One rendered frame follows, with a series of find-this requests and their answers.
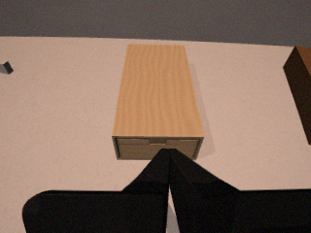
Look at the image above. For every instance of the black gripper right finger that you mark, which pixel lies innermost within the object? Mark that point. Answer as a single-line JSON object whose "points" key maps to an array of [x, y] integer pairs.
{"points": [[203, 203]]}

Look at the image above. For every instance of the brown rectangular block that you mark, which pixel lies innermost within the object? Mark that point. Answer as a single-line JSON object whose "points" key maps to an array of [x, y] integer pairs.
{"points": [[298, 73]]}

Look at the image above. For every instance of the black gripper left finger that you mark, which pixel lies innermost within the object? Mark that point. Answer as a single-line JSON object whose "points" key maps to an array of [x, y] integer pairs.
{"points": [[102, 211]]}

